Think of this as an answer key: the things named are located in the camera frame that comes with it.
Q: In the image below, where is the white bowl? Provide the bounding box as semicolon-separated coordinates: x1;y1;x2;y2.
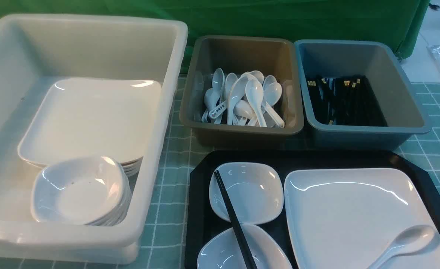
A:
216;162;284;225
197;224;292;269

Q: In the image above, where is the black chopstick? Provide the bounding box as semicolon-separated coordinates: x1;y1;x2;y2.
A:
214;170;257;269

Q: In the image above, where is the large white square plate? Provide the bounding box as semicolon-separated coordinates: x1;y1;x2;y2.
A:
284;167;440;269

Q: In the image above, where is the white spoon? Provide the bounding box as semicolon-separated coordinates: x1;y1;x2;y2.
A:
368;225;436;269

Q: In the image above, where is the stack of white bowls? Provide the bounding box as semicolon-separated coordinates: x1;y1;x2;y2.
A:
30;155;132;226

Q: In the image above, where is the green checked tablecloth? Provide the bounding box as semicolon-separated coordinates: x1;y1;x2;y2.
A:
0;78;440;269

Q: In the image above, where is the stack of white square plates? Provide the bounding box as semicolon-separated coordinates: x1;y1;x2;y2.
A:
18;77;162;175

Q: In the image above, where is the large white plastic tub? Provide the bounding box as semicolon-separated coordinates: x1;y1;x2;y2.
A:
0;14;189;265

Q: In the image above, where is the black serving tray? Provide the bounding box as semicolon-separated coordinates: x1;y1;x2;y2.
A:
183;150;440;269

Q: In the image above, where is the pile of white spoons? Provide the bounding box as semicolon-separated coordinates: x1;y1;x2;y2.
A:
195;68;286;128

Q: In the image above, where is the brown plastic spoon bin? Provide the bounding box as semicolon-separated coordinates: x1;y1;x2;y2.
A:
179;35;305;148

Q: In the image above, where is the bundle of black chopsticks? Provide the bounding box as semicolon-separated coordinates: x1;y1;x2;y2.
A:
307;75;388;127

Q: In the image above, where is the blue plastic chopstick bin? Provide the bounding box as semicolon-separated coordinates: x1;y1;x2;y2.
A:
294;40;432;150

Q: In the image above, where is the green backdrop cloth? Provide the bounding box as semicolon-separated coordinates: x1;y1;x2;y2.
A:
0;0;430;74

